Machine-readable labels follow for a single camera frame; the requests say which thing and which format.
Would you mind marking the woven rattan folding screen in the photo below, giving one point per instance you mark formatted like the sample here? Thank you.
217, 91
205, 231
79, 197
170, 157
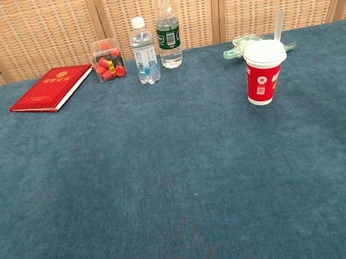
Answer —
43, 28

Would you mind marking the tall green label water bottle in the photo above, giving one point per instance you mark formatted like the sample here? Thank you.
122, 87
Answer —
168, 34

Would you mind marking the blue table cloth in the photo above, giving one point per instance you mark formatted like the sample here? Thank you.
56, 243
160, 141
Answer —
135, 182

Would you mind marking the transparent plastic straw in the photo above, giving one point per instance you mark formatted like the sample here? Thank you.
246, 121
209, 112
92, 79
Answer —
278, 27

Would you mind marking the pale green plastic bag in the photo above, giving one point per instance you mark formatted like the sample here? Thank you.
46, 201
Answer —
233, 52

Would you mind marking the red hardcover book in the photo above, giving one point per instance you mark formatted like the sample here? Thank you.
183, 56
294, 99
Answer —
50, 89

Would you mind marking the clear box of red caps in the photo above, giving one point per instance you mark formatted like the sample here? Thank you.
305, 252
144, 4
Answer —
108, 62

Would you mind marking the red paper cup white lid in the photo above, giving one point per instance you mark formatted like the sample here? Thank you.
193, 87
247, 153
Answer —
263, 76

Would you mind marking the small blue label water bottle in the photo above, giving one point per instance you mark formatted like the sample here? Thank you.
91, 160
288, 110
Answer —
144, 54

